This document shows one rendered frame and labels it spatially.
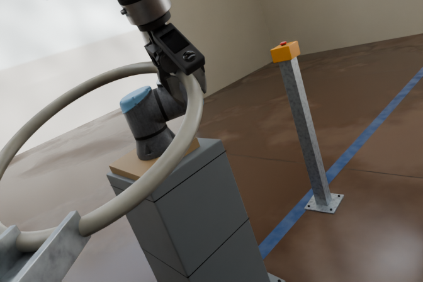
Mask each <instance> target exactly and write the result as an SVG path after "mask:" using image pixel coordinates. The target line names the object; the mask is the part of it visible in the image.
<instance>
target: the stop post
mask: <svg viewBox="0 0 423 282"><path fill-rule="evenodd" d="M271 55H272V58H273V62H274V63H277V62H278V63H279V68H280V70H281V75H282V78H283V82H284V85H285V89H286V93H287V97H288V101H289V104H290V108H291V112H292V115H293V119H294V122H295V126H296V131H297V134H298V138H299V141H300V145H301V148H302V153H303V157H304V160H305V164H306V167H307V172H308V176H309V179H310V183H311V186H312V191H313V196H312V197H311V199H310V201H309V202H308V203H307V205H306V206H305V208H304V210H311V211H315V212H323V213H330V214H334V213H335V212H336V210H337V208H338V206H339V204H340V203H341V201H342V199H343V197H344V195H340V194H334V193H330V189H329V185H328V182H327V177H326V174H325V169H324V165H323V162H322V157H321V154H320V149H319V145H318V142H317V137H316V134H315V129H314V126H313V121H312V117H311V114H310V109H309V105H308V101H307V96H306V93H305V88H304V85H303V81H302V76H301V73H300V68H299V65H298V61H297V56H298V55H300V49H299V46H298V41H294V42H290V43H286V44H284V45H278V46H277V47H275V48H273V49H271Z"/></svg>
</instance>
